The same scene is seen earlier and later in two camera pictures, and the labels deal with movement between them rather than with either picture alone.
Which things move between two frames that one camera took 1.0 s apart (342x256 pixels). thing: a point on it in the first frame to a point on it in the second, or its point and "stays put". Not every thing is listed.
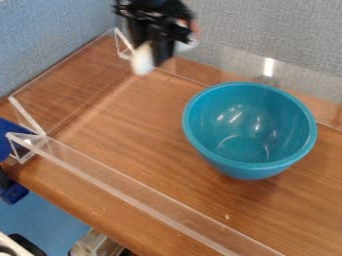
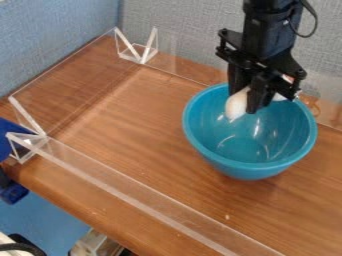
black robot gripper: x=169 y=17 to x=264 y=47
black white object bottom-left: x=15 y=245 stays put
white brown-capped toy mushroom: x=142 y=58 to x=236 y=106
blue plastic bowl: x=252 y=129 stays put
